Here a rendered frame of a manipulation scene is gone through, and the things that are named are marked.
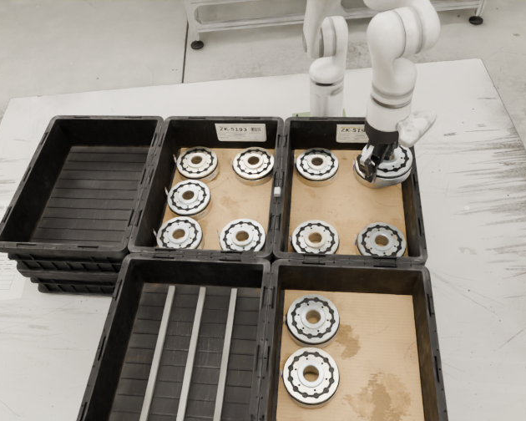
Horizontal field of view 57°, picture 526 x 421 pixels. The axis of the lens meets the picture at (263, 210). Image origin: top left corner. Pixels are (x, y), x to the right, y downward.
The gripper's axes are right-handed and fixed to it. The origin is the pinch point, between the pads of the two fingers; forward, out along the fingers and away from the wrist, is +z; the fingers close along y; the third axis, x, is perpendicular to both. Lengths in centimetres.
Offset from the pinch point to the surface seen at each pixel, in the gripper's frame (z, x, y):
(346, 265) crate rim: 6.8, 6.5, 18.6
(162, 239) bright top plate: 14.2, -30.8, 35.6
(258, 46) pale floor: 101, -148, -114
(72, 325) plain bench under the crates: 30, -40, 61
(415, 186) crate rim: 8.3, 6.0, -7.1
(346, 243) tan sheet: 16.9, 0.4, 9.2
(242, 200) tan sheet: 17.1, -26.0, 14.9
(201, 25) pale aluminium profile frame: 87, -173, -95
